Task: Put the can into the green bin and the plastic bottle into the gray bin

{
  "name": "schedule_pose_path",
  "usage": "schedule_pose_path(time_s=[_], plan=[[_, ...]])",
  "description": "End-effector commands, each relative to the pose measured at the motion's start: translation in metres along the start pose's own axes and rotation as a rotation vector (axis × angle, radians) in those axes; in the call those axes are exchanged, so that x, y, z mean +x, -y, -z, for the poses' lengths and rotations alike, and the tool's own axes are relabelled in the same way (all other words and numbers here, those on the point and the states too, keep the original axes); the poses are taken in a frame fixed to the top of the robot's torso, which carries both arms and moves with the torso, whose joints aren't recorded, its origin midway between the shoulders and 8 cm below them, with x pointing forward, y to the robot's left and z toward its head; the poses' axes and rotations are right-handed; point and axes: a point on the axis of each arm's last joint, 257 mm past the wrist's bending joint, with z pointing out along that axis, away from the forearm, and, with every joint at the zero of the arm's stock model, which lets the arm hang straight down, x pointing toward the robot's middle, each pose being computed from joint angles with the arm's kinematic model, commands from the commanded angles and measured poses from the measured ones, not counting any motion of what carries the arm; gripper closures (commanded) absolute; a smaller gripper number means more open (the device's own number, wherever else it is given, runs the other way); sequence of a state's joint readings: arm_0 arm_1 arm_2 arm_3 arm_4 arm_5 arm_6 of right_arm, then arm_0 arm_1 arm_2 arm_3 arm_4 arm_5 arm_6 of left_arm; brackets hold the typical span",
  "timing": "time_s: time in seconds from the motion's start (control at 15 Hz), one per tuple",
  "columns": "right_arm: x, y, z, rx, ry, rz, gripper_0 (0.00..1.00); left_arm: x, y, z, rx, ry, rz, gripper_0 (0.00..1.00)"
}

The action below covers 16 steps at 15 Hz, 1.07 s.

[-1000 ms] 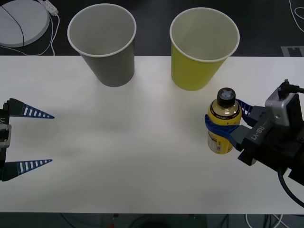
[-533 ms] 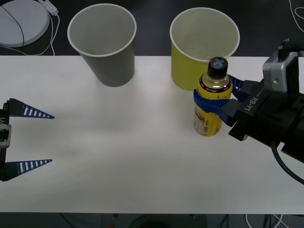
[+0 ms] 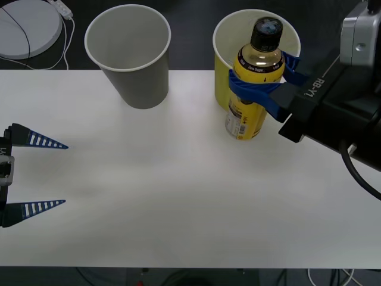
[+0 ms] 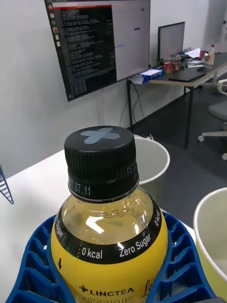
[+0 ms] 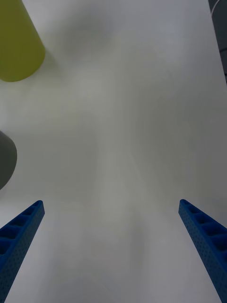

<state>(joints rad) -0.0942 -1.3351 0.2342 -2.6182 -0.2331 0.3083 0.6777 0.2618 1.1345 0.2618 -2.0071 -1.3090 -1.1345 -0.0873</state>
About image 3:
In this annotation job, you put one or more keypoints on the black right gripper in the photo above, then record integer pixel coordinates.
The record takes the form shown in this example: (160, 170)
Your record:
(333, 113)

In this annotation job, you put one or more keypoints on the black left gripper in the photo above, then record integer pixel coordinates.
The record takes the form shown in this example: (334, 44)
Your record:
(5, 149)

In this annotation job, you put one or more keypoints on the yellow plastic bottle black cap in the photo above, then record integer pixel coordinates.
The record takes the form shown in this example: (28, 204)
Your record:
(253, 119)

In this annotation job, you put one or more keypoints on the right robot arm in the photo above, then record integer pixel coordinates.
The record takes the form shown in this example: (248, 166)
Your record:
(360, 35)

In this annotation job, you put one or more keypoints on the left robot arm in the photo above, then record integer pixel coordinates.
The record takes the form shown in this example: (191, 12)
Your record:
(6, 171)

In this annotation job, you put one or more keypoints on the yellow-green plastic bin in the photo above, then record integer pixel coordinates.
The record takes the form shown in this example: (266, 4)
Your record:
(221, 86)

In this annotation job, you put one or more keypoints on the grey plastic bin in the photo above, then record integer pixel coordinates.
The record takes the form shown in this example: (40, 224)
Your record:
(140, 86)

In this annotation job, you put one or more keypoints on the white round disc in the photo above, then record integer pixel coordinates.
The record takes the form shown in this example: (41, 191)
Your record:
(32, 32)

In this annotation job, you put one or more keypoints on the white power strip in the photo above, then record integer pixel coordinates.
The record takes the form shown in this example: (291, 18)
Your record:
(63, 8)

